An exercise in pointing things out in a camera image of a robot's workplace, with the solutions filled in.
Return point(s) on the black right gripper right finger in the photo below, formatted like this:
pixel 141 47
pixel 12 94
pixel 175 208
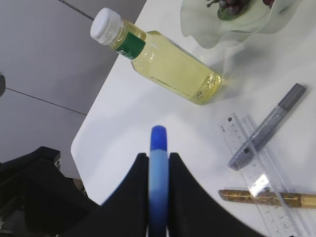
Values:
pixel 192 212

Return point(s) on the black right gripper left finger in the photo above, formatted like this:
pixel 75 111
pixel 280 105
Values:
pixel 125 212

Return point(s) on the blue safety scissors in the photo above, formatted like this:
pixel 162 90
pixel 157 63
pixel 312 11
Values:
pixel 158 181

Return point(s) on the yellow tea drink bottle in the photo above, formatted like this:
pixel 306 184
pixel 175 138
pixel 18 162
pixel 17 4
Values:
pixel 157 58

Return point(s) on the purple artificial grape bunch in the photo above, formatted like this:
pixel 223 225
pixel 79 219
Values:
pixel 229 10

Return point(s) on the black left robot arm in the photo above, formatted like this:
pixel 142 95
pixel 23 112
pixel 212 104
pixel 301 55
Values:
pixel 50 203

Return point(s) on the silver glitter marker pen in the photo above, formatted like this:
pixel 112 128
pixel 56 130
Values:
pixel 263 133

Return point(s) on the clear plastic ruler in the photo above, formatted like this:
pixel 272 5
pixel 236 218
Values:
pixel 261 176

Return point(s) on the gold glitter marker pen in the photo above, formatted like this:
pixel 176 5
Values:
pixel 293 200

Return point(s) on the green ruffled glass plate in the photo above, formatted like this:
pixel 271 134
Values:
pixel 205 26

